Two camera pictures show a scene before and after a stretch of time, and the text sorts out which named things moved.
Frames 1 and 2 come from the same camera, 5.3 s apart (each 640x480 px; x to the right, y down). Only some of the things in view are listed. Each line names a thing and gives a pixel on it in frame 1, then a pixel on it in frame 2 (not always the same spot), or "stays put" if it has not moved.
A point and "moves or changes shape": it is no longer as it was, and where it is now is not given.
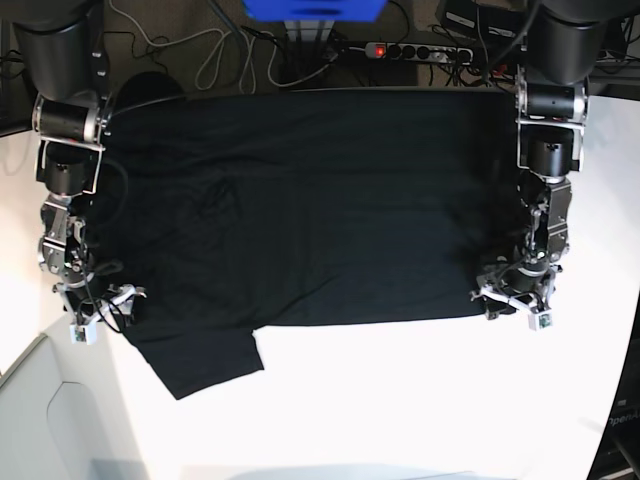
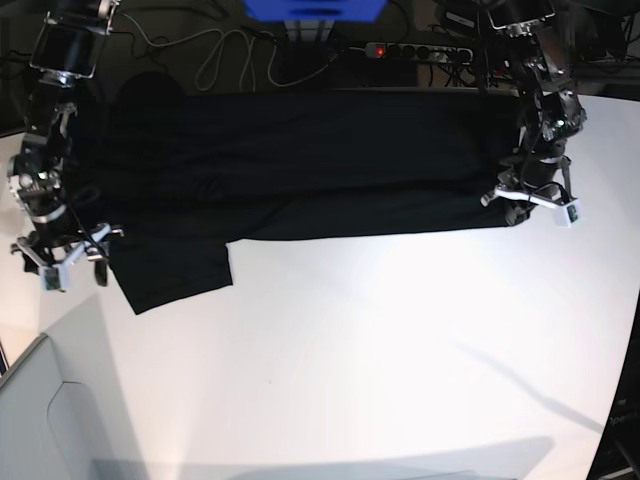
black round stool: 148,87 stays put
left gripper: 88,297 → 52,255
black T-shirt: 220,212 moves or changes shape
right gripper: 525,287 → 540,180
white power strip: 402,50 stays put
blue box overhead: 314,10 stays put
